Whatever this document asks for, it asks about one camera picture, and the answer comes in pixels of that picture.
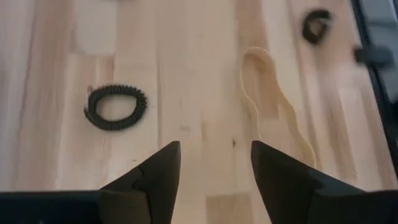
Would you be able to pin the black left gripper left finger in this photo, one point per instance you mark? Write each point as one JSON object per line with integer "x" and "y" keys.
{"x": 149, "y": 193}

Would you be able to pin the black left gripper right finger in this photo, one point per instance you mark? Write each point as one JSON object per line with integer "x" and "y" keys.
{"x": 289, "y": 196}

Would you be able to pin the tan rubber band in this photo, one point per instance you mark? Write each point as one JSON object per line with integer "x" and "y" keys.
{"x": 291, "y": 115}

